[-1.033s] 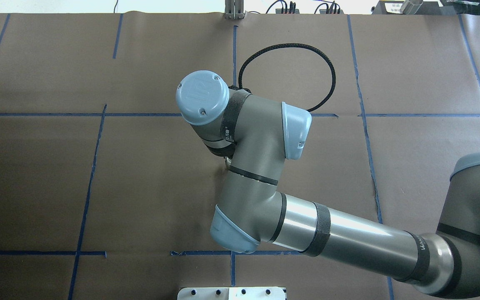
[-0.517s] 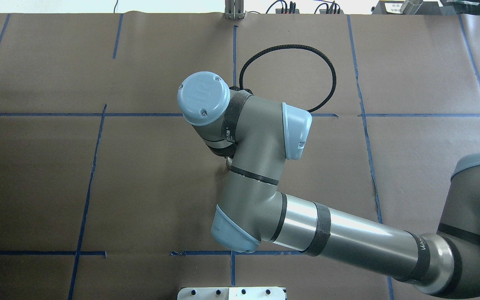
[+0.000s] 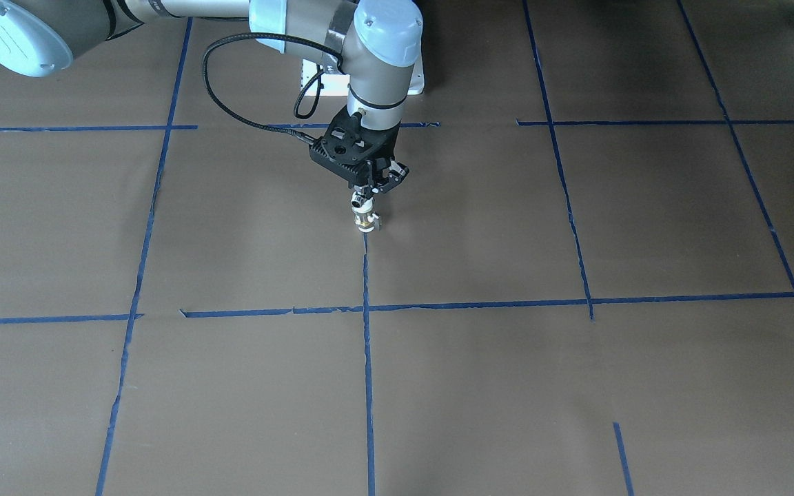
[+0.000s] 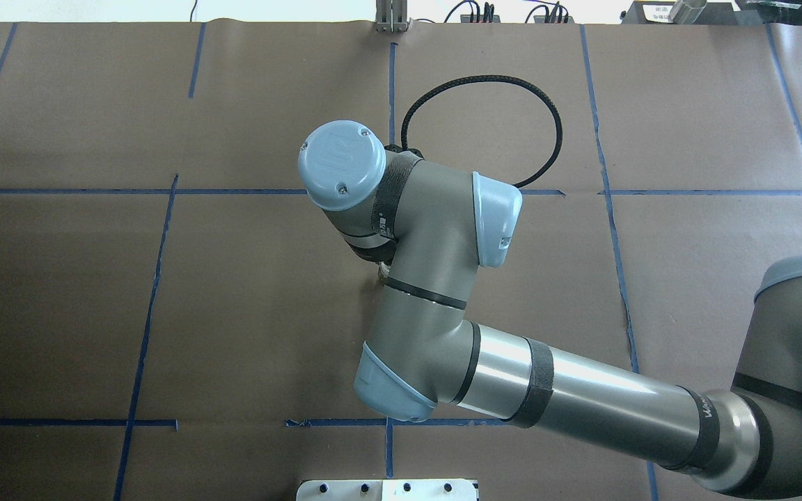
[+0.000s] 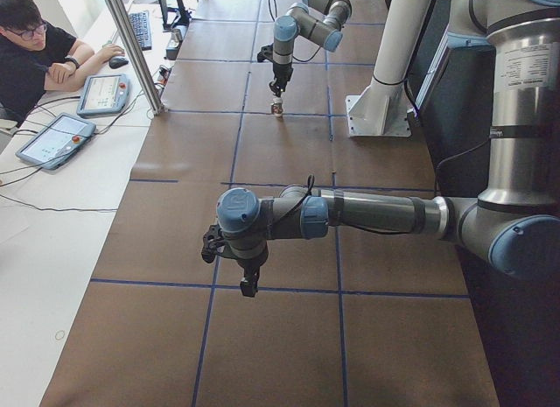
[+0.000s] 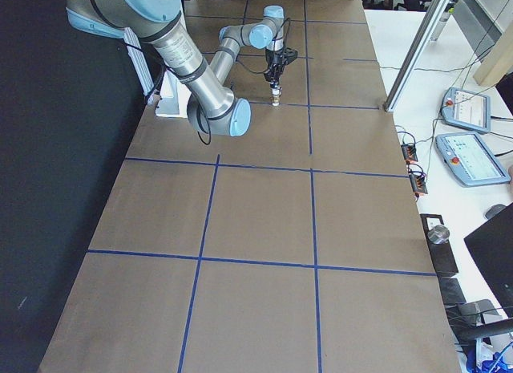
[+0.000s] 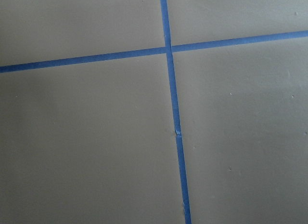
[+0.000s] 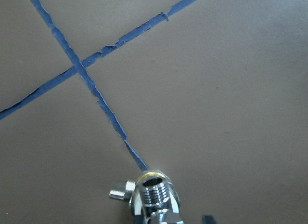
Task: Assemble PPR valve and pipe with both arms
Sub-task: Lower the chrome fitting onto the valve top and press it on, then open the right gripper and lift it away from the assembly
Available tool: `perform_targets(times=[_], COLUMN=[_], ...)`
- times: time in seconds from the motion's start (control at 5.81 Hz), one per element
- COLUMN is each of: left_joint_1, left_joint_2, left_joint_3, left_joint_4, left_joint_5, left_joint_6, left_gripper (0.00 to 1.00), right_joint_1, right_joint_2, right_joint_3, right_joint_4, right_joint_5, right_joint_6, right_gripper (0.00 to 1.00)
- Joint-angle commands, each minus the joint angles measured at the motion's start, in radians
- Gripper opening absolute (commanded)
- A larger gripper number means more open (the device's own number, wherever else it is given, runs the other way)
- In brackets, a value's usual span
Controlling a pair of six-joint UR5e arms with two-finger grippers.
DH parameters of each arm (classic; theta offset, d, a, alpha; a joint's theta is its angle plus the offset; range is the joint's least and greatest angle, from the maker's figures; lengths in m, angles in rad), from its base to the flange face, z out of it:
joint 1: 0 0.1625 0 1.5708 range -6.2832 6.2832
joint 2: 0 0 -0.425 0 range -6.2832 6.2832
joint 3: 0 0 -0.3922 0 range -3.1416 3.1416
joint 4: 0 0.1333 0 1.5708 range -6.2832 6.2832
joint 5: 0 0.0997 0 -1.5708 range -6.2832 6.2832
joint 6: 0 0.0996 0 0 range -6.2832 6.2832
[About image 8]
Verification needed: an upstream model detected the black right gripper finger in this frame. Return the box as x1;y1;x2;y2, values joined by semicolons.
202;215;217;224

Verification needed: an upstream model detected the white brass PPR valve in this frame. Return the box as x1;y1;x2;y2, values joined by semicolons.
109;170;180;224

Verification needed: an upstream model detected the chrome tee pipe fitting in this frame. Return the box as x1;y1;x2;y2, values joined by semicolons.
139;177;184;224

